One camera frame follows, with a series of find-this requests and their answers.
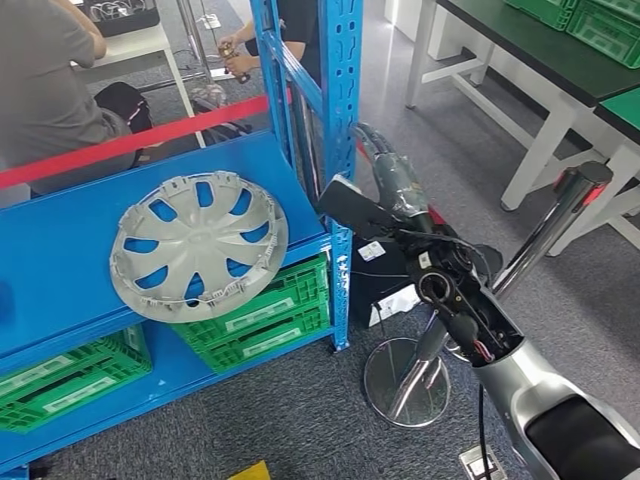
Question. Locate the green plastic crate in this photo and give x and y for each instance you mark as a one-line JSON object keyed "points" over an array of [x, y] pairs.
{"points": [[540, 12], [605, 33], [310, 331], [100, 354], [130, 391], [300, 285]]}

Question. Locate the person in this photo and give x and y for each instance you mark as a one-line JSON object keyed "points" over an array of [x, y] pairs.
{"points": [[40, 79], [300, 20]]}

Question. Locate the black cardboard box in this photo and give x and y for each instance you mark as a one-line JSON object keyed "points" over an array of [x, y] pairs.
{"points": [[370, 285]]}

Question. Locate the white table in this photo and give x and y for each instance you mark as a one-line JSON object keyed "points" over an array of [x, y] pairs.
{"points": [[130, 50]]}

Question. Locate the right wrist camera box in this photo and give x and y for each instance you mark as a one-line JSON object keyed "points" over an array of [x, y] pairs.
{"points": [[355, 208]]}

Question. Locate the chrome stanchion post red band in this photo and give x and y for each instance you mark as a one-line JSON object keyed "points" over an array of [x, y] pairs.
{"points": [[555, 222]]}

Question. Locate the black bag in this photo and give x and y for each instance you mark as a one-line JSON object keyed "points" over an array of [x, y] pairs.
{"points": [[120, 106]]}

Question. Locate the blue metal shelf rack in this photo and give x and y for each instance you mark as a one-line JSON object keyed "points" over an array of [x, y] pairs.
{"points": [[60, 265]]}

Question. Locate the silver floor socket white insert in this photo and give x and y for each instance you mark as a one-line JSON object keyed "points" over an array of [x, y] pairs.
{"points": [[480, 464]]}

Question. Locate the white workbench dark green top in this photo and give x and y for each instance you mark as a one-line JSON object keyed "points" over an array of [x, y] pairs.
{"points": [[525, 46]]}

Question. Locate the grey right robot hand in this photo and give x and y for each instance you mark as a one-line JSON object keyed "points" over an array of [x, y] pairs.
{"points": [[400, 189]]}

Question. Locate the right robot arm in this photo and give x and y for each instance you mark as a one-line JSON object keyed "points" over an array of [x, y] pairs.
{"points": [[525, 384]]}

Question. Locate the grey plastic wheel hubcap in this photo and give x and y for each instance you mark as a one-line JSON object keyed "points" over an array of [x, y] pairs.
{"points": [[200, 238]]}

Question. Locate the white workbench bright green top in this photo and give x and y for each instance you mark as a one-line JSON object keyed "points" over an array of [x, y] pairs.
{"points": [[625, 109]]}

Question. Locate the red barrier belt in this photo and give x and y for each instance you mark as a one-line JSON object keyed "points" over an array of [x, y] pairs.
{"points": [[125, 142], [436, 216]]}

